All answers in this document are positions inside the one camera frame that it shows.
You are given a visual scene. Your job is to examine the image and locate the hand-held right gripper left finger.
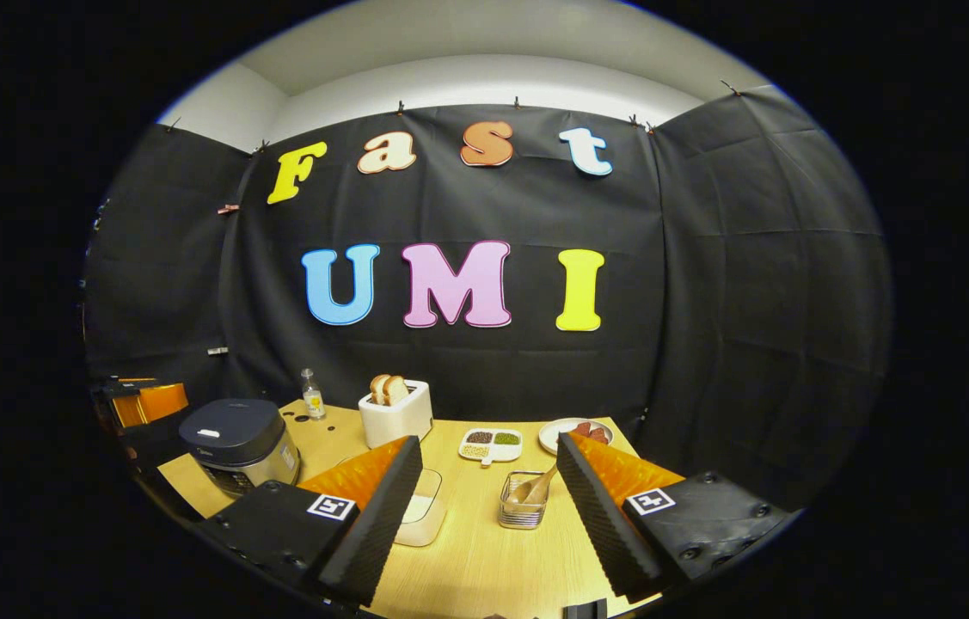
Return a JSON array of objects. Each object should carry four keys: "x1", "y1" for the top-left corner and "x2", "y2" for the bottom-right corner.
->
[{"x1": 200, "y1": 434, "x2": 425, "y2": 607}]

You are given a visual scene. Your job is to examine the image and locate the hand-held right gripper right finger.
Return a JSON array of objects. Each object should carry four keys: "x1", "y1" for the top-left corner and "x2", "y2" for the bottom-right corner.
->
[{"x1": 555, "y1": 430, "x2": 794, "y2": 603}]

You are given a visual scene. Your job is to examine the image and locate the wooden spoon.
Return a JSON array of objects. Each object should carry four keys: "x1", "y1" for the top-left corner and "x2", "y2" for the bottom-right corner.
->
[{"x1": 507, "y1": 464, "x2": 561, "y2": 507}]

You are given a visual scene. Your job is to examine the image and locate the clear wire chopstick holder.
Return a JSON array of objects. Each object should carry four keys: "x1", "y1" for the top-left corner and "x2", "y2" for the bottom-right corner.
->
[{"x1": 499, "y1": 470, "x2": 550, "y2": 530}]

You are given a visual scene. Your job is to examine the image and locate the dark grey rice cooker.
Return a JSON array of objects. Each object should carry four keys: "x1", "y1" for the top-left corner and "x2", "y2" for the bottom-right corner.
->
[{"x1": 179, "y1": 398, "x2": 303, "y2": 500}]

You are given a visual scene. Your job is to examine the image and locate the white round plate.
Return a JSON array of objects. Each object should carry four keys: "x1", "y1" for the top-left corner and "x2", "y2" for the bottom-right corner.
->
[{"x1": 538, "y1": 418, "x2": 615, "y2": 457}]

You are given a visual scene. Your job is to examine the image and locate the white toaster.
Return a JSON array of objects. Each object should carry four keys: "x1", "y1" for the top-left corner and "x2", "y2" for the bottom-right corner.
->
[{"x1": 359, "y1": 379, "x2": 435, "y2": 450}]

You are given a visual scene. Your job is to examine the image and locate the white divided grain dish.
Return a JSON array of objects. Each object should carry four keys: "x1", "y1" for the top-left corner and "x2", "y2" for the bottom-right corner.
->
[{"x1": 458, "y1": 427, "x2": 525, "y2": 468}]

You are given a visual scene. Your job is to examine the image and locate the small glass bottle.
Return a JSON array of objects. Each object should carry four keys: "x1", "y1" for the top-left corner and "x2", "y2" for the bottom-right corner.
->
[{"x1": 301, "y1": 369, "x2": 328, "y2": 421}]

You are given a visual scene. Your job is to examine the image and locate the black backdrop cloth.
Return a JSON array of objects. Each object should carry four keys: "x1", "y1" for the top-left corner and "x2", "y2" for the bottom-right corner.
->
[{"x1": 82, "y1": 86, "x2": 893, "y2": 508}]

